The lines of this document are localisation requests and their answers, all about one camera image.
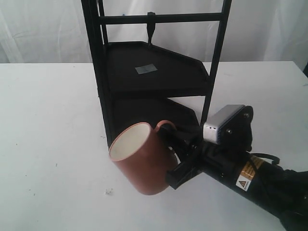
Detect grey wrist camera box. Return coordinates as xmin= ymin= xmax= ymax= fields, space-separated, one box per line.
xmin=203 ymin=104 xmax=245 ymax=144

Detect grey tape patch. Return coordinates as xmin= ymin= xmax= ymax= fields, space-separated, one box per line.
xmin=135 ymin=64 xmax=157 ymax=75

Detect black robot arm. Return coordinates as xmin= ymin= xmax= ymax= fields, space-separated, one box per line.
xmin=158 ymin=124 xmax=308 ymax=231

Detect black metal shelf rack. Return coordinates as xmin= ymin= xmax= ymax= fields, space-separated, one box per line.
xmin=81 ymin=0 xmax=231 ymax=145

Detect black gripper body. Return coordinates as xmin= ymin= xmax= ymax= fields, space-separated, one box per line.
xmin=179 ymin=125 xmax=252 ymax=183

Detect terracotta ceramic mug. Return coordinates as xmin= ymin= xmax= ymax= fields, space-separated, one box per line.
xmin=109 ymin=120 xmax=178 ymax=195

